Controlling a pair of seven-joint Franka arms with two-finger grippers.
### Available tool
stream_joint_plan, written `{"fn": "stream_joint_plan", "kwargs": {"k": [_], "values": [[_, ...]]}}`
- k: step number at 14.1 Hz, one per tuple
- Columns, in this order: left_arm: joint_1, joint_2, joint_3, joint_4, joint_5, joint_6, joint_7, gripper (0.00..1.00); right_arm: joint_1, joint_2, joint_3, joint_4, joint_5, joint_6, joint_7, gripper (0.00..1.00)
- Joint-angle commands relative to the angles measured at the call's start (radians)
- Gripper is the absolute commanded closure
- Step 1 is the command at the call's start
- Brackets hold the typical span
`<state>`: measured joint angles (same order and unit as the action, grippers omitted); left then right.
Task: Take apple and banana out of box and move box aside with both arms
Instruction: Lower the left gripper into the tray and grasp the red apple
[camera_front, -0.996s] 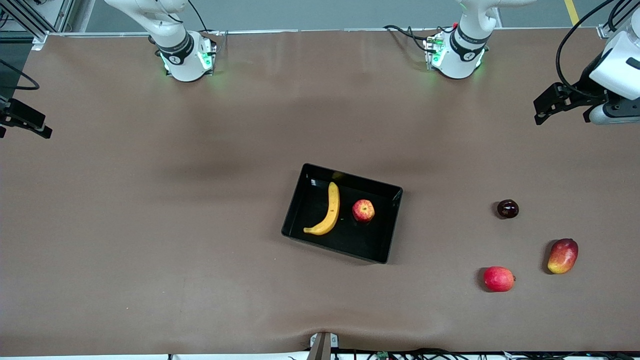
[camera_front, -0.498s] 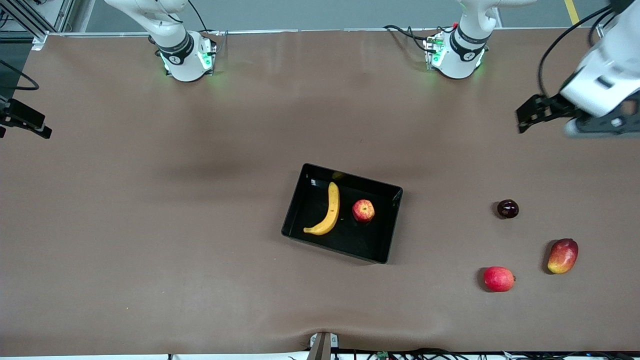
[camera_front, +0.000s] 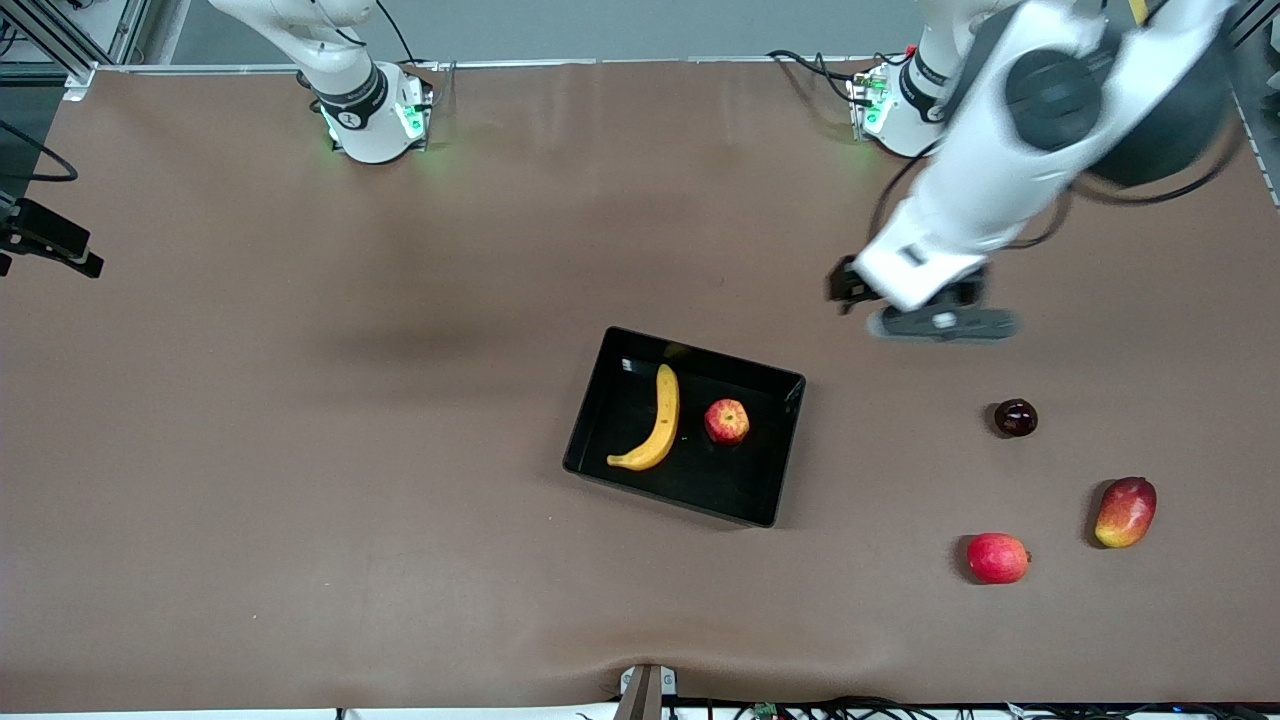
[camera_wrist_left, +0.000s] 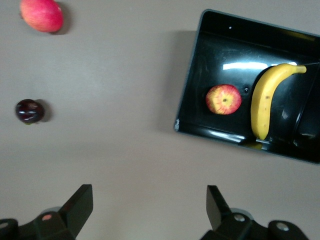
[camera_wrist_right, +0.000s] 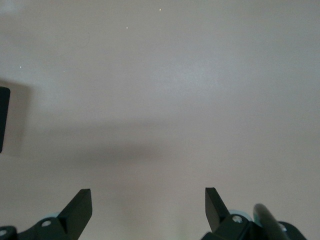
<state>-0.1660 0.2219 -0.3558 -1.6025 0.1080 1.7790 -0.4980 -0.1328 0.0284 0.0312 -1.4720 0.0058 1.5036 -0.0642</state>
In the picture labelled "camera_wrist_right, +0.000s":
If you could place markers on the black plastic box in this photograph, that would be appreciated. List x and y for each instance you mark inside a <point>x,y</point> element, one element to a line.
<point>3,120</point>

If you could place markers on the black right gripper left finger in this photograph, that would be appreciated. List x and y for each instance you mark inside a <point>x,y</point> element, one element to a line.
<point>75,215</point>

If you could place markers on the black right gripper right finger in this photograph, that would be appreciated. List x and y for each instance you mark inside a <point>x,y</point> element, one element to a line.
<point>217,215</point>

